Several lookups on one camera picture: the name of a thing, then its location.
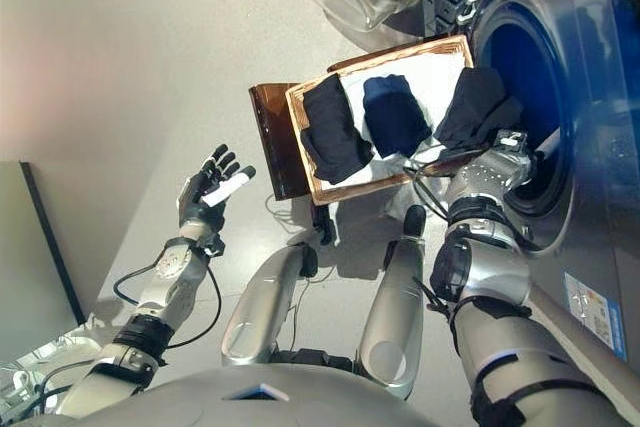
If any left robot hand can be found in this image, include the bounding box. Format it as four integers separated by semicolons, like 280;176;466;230
177;144;257;238

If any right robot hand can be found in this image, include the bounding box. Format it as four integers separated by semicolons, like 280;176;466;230
514;136;561;188

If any dark charcoal garment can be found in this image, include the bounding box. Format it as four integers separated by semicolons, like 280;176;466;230
433;66;524;151

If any navy blue garment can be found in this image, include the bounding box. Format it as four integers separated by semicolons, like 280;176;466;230
362;74;434;159

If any grey front-loading washing machine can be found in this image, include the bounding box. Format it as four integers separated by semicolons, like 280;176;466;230
389;0;640;363

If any amber acrylic stool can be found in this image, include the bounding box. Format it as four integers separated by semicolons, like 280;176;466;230
248;59;351;202

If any silver left robot leg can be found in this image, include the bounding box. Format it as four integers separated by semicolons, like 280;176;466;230
219;239;320;368

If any silver robot leg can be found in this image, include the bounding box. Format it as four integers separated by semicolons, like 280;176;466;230
219;239;320;368
357;236;431;401

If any black left robot foot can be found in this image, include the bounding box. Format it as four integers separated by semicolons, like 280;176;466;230
312;204;337;247

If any black robot foot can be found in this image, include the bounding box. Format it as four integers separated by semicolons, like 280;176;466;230
312;204;337;247
402;205;427;243

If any black right robot foot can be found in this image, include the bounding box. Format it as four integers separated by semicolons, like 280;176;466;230
402;205;427;243

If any white basket liner cloth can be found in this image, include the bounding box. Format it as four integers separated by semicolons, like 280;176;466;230
319;49;469;193

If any black folded garment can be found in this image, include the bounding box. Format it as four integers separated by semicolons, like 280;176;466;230
301;74;374;186

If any woven wicker basket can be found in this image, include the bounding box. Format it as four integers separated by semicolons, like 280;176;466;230
284;34;476;207

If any blue energy label sticker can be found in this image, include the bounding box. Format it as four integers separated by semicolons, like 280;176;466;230
563;270;629;362

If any silver right robot leg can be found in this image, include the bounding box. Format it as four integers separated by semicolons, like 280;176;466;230
357;236;431;401

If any grey robot torso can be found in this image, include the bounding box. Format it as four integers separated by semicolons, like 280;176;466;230
14;346;436;427

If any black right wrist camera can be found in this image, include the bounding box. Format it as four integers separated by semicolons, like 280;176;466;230
498;129;530;149

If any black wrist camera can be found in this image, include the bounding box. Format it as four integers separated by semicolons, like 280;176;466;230
202;231;226;258
498;129;530;149

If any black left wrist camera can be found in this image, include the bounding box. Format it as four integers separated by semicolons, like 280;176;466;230
202;231;226;258

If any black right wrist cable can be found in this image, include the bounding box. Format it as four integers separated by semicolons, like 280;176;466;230
402;144;494;221

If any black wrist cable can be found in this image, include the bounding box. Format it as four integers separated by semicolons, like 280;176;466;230
112;254;224;351
402;144;494;221

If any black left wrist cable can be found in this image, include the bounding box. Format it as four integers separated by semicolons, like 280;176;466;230
112;254;224;351

